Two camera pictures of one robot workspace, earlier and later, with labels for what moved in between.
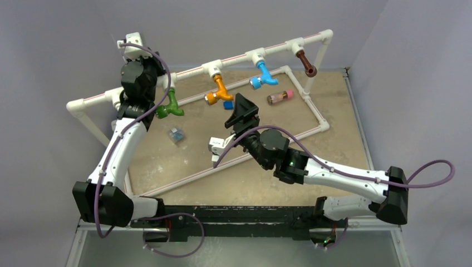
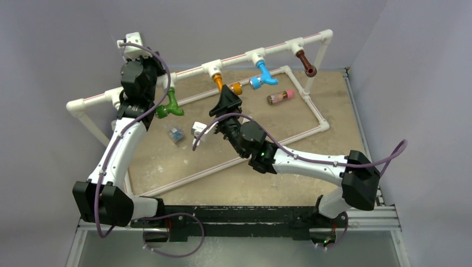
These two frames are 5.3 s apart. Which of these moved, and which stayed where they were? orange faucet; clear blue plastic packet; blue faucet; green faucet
Moved: orange faucet
Stayed: green faucet; clear blue plastic packet; blue faucet
